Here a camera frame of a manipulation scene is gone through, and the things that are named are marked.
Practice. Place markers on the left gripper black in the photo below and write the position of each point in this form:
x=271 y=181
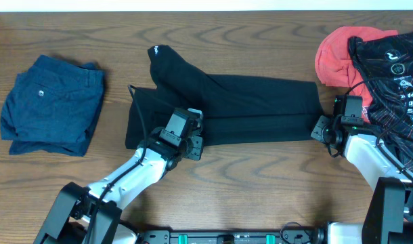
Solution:
x=198 y=148

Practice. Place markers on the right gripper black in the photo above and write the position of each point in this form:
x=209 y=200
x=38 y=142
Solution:
x=317 y=132

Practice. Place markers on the black t-shirt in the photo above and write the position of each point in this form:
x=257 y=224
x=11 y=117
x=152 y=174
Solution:
x=236 y=109

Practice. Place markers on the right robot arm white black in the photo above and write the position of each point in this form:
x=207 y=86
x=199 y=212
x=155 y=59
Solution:
x=390 y=214

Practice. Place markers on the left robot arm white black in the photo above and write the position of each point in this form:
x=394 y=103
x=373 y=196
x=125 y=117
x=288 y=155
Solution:
x=92 y=214

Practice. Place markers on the red cloth garment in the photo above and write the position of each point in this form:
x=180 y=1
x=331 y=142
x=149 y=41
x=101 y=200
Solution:
x=334 y=66

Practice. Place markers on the black printed cycling jersey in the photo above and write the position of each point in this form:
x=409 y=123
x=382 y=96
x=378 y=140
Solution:
x=391 y=86

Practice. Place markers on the folded navy blue shorts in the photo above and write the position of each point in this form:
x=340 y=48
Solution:
x=54 y=106

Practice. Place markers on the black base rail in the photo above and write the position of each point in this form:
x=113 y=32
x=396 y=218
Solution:
x=290 y=233

